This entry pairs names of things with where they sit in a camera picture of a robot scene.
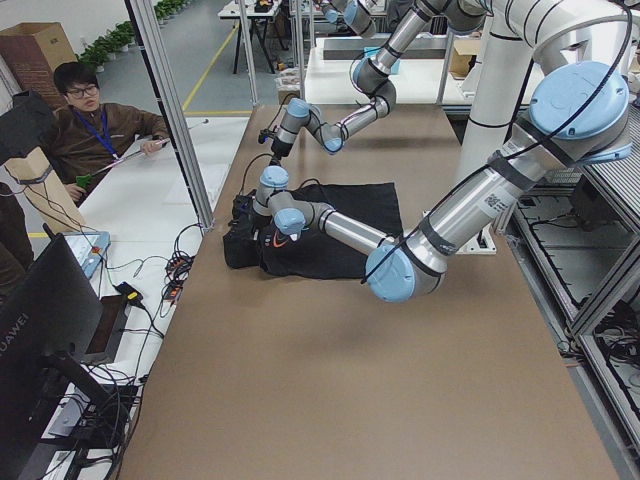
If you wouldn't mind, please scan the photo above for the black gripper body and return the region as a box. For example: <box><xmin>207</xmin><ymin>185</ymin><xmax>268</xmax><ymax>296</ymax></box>
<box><xmin>232</xmin><ymin>194</ymin><xmax>254</xmax><ymax>225</ymax></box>
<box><xmin>258</xmin><ymin>128</ymin><xmax>290</xmax><ymax>163</ymax></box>

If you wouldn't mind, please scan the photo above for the black printed t-shirt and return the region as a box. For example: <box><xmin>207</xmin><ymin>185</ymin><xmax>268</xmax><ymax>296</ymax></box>
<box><xmin>223</xmin><ymin>183</ymin><xmax>403</xmax><ymax>279</ymax></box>

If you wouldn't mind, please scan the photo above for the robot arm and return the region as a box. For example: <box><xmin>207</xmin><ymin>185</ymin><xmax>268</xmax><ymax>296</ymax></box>
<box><xmin>247</xmin><ymin>1</ymin><xmax>639</xmax><ymax>302</ymax></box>
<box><xmin>259</xmin><ymin>1</ymin><xmax>486</xmax><ymax>166</ymax></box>

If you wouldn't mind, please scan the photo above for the grey orange usb hub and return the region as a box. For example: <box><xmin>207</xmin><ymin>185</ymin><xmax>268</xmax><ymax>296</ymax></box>
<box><xmin>162</xmin><ymin>283</ymin><xmax>182</xmax><ymax>303</ymax></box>
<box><xmin>165</xmin><ymin>257</ymin><xmax>191</xmax><ymax>277</ymax></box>

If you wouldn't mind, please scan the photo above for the black power adapter brick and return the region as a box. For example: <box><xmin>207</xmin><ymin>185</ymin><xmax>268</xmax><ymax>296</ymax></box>
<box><xmin>115</xmin><ymin>282</ymin><xmax>143</xmax><ymax>308</ymax></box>

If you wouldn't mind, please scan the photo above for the blue teach pendant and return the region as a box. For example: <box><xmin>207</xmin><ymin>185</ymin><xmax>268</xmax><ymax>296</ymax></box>
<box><xmin>63</xmin><ymin>231</ymin><xmax>111</xmax><ymax>279</ymax></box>

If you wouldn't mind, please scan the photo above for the seated person brown jacket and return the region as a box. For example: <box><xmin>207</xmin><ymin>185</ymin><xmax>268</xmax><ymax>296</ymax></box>
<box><xmin>43</xmin><ymin>61</ymin><xmax>169</xmax><ymax>205</ymax></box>

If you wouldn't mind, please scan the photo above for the black computer monitor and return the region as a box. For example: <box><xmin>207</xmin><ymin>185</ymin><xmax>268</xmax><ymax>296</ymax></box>
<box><xmin>1</xmin><ymin>234</ymin><xmax>108</xmax><ymax>463</ymax></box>

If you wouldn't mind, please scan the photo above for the cardboard box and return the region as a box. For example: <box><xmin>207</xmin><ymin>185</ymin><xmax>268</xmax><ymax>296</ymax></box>
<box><xmin>1</xmin><ymin>22</ymin><xmax>77</xmax><ymax>109</ymax></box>

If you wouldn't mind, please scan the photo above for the aluminium frame post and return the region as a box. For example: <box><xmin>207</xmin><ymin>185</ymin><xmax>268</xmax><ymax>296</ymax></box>
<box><xmin>124</xmin><ymin>0</ymin><xmax>214</xmax><ymax>232</ymax></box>

